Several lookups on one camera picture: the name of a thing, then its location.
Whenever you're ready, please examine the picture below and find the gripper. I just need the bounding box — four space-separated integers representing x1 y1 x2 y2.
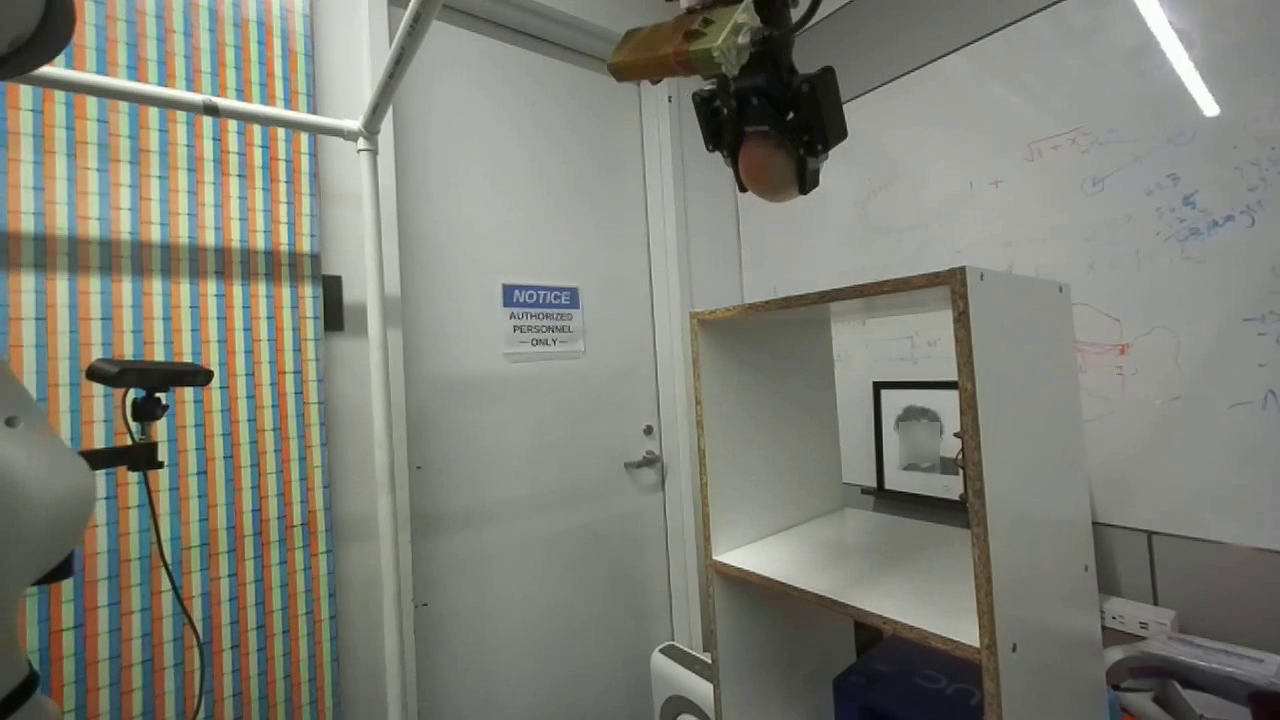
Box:
691 28 850 197

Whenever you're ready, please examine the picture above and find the peach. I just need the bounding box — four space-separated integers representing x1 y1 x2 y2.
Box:
736 129 804 204

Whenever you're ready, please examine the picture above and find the whiteboard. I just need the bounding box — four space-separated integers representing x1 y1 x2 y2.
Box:
738 0 1280 553

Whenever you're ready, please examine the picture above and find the blue and white notice sign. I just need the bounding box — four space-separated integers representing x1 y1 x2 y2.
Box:
501 282 586 361

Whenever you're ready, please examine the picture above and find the white shelf unit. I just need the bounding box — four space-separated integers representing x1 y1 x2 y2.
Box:
688 265 1109 720

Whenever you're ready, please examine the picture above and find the white door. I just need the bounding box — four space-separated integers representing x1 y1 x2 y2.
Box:
392 15 673 720

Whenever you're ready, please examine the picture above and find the white and grey device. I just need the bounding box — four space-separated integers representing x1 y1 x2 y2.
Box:
649 642 717 720

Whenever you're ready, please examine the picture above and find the dark blue box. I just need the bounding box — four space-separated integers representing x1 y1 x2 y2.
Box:
832 636 987 720

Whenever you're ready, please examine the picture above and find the white power strip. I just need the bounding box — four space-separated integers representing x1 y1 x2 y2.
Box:
1099 594 1180 639

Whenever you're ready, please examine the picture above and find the white and grey machine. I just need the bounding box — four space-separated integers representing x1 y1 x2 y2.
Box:
1104 632 1280 720

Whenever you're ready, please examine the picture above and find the black picture frame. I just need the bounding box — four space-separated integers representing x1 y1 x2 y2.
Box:
872 379 968 503

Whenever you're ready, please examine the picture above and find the white pipe frame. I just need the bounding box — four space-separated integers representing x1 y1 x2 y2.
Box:
18 0 446 720

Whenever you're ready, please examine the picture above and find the colourful striped wall panel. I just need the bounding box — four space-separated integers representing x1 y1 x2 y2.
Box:
0 0 341 720

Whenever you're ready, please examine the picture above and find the camera on mount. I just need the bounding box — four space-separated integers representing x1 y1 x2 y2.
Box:
79 358 216 473

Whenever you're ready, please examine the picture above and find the black cable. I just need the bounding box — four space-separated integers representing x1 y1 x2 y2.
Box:
122 392 208 720

